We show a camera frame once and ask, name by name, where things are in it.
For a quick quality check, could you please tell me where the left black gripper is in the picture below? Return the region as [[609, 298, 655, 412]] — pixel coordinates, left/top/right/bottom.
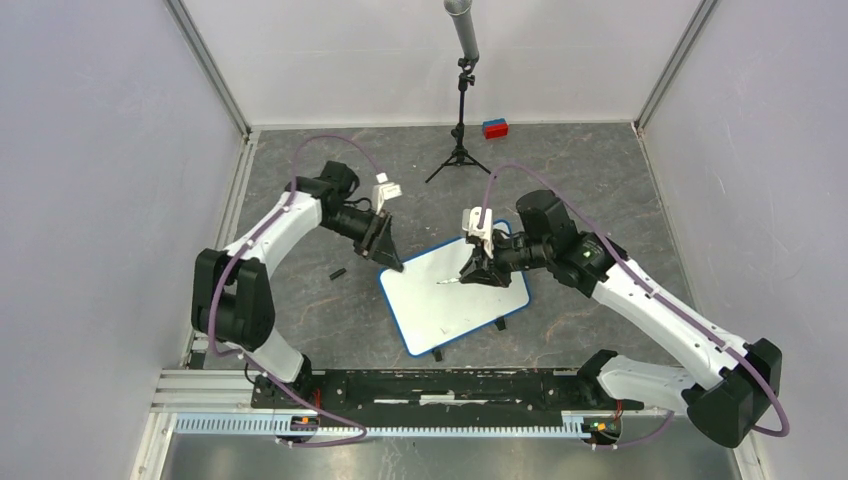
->
[[321, 205, 403, 273]]

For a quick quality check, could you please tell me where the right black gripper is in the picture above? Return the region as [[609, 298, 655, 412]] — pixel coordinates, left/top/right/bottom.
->
[[459, 226, 552, 288]]

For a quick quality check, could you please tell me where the blue-framed whiteboard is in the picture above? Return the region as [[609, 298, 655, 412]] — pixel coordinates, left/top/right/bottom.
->
[[377, 237, 532, 357]]

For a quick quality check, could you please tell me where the silver microphone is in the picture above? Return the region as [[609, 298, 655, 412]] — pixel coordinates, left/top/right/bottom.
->
[[425, 0, 491, 183]]

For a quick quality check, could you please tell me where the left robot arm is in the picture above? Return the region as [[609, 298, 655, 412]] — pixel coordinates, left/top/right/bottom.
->
[[191, 161, 404, 408]]

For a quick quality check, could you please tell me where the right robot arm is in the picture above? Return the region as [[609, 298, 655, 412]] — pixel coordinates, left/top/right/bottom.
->
[[457, 190, 788, 448]]

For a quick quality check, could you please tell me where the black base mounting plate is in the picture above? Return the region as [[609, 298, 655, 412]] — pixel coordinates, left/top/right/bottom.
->
[[250, 368, 645, 429]]

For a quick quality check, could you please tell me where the red and blue eraser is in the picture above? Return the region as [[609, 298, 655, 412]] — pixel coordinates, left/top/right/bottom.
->
[[481, 118, 509, 140]]

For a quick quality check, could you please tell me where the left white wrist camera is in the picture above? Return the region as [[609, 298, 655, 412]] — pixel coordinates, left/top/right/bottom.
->
[[371, 172, 402, 214]]

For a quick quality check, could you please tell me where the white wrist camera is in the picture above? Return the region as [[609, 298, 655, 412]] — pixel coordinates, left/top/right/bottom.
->
[[371, 172, 402, 214], [462, 206, 494, 259]]

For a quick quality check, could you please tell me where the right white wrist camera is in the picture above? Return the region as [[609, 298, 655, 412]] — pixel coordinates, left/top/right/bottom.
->
[[462, 206, 494, 259]]

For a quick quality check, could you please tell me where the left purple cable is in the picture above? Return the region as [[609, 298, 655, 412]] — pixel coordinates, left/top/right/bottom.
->
[[206, 135, 388, 448]]

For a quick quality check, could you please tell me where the purple cable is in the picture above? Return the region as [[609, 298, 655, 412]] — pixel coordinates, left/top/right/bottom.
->
[[479, 162, 791, 452], [206, 135, 388, 448]]

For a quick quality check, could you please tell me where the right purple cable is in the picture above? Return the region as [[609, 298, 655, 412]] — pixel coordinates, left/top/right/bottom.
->
[[479, 162, 791, 452]]

